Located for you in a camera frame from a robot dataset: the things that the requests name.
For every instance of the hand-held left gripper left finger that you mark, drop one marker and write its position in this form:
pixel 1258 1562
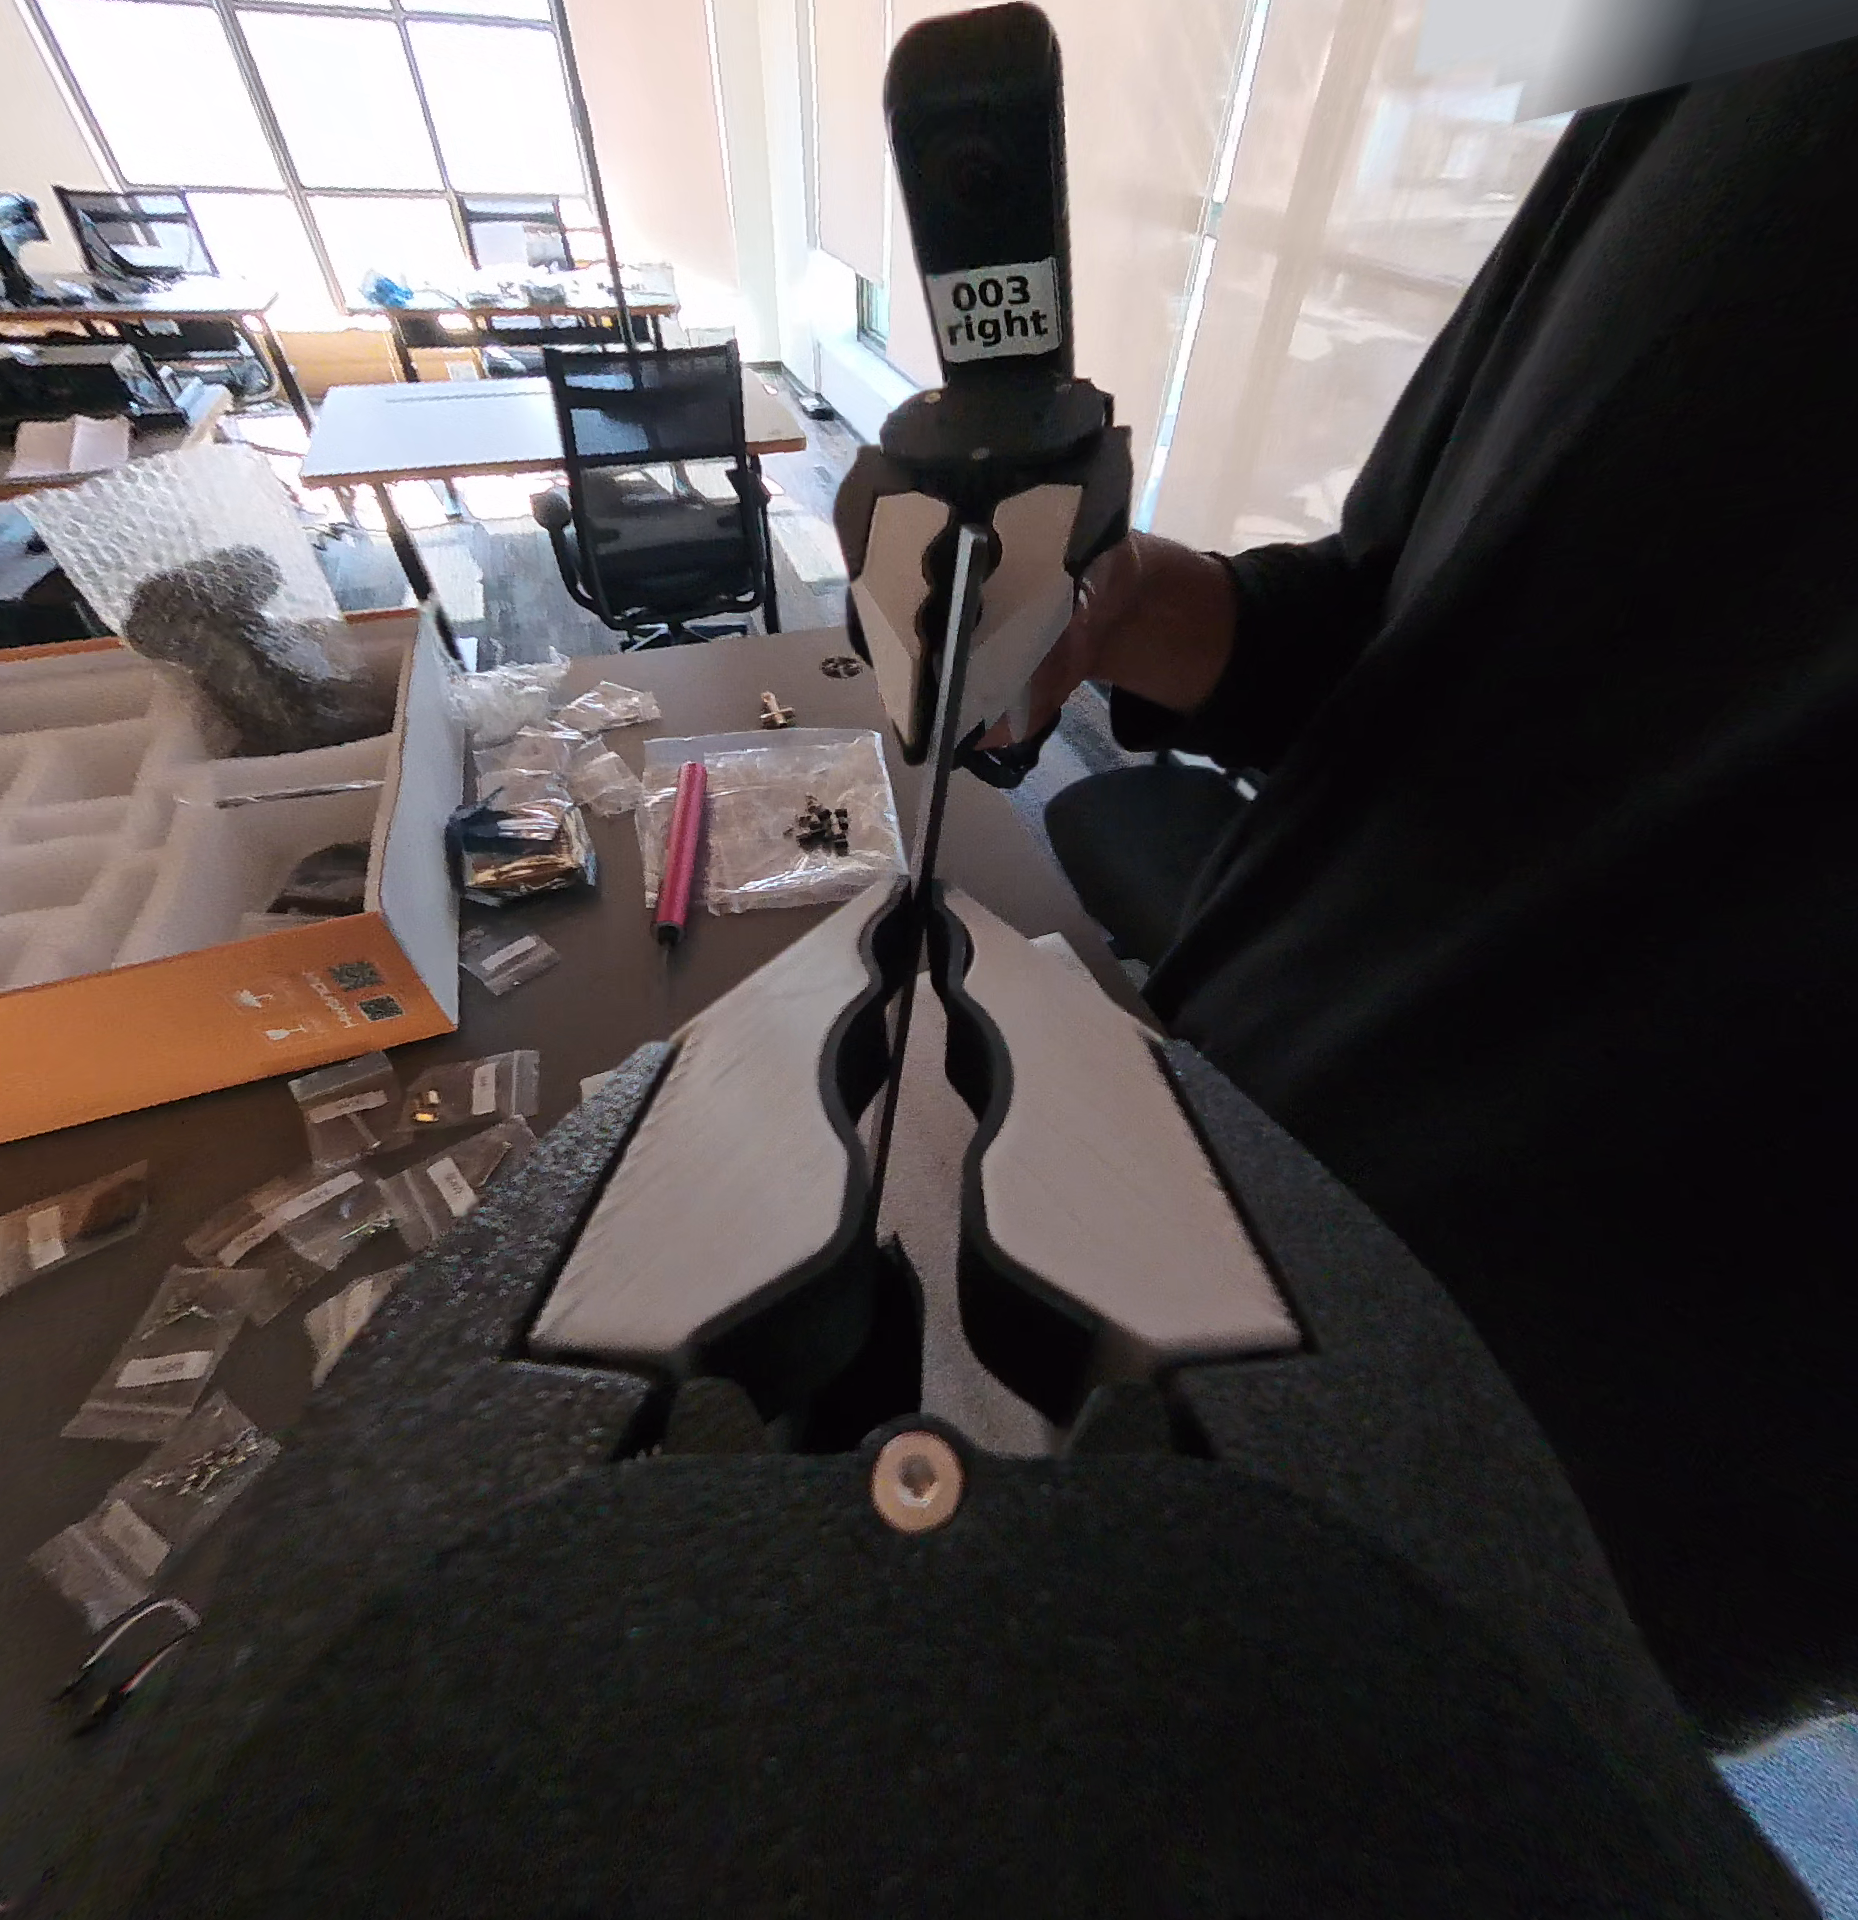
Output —
pixel 709 1183

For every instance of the magenta electric screwdriver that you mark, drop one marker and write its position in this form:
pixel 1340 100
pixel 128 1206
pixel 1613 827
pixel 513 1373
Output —
pixel 680 847

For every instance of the large window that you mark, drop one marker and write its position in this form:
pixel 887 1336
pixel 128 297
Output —
pixel 341 122

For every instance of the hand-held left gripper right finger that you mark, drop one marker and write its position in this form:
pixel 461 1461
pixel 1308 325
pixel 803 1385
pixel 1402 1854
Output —
pixel 1142 1183

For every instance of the grey table orange edge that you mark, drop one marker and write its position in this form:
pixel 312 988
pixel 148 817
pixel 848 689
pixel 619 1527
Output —
pixel 467 424

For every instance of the cluster of screws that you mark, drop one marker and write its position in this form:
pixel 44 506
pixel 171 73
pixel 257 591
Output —
pixel 825 827

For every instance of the silver foil bag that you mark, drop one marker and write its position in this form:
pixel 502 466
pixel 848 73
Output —
pixel 513 856

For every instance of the person's right hand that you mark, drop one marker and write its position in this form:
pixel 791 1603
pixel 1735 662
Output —
pixel 1153 633

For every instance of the large clear plastic bag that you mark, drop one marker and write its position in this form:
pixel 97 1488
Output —
pixel 761 809

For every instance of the beige roller blind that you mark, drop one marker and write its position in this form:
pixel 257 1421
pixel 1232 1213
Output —
pixel 1316 265

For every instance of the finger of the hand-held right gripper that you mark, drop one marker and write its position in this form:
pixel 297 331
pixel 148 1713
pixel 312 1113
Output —
pixel 897 598
pixel 1038 591

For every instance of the pile of small screw bags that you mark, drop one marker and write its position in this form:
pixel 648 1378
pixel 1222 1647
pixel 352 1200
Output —
pixel 270 1213

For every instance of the orange and white cardboard box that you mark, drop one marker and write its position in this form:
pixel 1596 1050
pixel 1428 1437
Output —
pixel 192 1012

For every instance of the small bag labelled M2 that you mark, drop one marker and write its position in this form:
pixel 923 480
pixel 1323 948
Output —
pixel 557 740

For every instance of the bubble wrapped part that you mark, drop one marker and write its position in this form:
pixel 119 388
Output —
pixel 162 526

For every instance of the black mesh office chair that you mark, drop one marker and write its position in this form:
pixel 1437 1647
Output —
pixel 648 448

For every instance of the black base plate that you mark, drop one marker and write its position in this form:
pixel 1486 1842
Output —
pixel 925 797

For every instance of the metal cross wrench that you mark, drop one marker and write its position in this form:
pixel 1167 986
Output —
pixel 780 701

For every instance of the person's black clothing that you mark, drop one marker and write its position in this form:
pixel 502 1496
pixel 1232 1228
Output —
pixel 1545 756

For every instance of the small labelled nut bag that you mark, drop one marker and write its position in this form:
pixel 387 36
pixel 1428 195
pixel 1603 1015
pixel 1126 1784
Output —
pixel 509 957

